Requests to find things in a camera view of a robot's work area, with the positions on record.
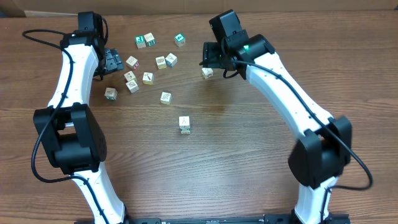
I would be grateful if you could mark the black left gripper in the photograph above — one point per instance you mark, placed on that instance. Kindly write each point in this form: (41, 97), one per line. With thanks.
(114, 62)

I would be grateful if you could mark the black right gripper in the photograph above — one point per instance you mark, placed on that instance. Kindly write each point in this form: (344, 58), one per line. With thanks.
(211, 56)

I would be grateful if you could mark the wooden elephant block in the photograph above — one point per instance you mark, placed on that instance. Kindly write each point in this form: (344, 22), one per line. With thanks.
(184, 122)

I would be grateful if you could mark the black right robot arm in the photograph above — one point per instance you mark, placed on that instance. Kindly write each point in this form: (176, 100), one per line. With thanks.
(322, 143)

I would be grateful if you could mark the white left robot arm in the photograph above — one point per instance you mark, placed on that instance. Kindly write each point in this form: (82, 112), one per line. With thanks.
(68, 131)

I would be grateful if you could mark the wooden block red side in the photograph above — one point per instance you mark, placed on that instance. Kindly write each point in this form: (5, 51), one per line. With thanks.
(132, 62)

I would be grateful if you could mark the wooden block red circle drawing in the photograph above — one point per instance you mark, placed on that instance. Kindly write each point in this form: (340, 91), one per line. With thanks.
(132, 86)

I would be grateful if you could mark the green picture block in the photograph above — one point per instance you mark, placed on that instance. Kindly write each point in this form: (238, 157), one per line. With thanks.
(140, 41)

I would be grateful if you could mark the green number four block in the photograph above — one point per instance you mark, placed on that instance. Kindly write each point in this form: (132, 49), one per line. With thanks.
(180, 40)

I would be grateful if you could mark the wooden block yellow side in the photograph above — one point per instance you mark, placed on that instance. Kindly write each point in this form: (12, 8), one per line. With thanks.
(148, 78)

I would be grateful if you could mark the wooden block blue side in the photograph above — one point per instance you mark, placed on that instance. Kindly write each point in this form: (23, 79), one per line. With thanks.
(171, 60)

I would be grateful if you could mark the wooden block green number side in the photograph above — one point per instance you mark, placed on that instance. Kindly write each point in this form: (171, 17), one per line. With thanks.
(149, 39)

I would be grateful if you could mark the wooden pineapple block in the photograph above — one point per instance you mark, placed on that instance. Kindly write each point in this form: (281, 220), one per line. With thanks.
(161, 63)

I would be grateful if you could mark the wooden turtle block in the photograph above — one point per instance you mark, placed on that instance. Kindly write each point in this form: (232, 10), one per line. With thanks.
(166, 98)

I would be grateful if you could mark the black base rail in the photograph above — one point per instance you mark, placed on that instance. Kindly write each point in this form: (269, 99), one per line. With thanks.
(217, 220)

